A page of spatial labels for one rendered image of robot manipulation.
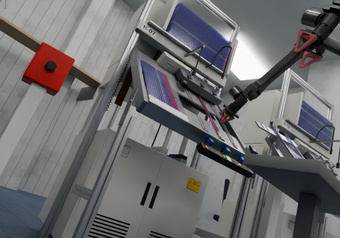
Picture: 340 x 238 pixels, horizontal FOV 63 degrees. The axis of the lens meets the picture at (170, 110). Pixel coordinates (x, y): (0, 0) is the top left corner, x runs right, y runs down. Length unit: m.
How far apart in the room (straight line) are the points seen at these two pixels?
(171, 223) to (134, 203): 0.26
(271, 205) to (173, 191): 0.56
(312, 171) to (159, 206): 0.91
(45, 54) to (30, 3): 3.32
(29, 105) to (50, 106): 2.89
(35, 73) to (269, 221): 1.39
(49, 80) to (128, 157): 0.56
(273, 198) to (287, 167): 0.86
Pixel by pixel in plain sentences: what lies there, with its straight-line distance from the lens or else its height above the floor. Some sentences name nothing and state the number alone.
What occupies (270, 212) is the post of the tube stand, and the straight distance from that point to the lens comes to 1.75.
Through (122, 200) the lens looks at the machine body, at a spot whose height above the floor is 0.32.
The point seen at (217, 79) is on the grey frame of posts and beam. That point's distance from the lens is 2.10.
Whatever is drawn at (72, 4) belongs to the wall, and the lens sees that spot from 4.77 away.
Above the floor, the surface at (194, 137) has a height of 0.69.
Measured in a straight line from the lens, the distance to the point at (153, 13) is 2.15.
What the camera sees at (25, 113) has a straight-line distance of 1.19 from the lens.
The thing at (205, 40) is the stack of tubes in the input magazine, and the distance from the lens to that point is 2.08.
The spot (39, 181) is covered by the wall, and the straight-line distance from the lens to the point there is 4.37.
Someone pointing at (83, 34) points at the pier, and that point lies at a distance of 4.45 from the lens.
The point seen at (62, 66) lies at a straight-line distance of 1.22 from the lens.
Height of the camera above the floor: 0.33
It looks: 20 degrees up
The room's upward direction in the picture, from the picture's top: 20 degrees clockwise
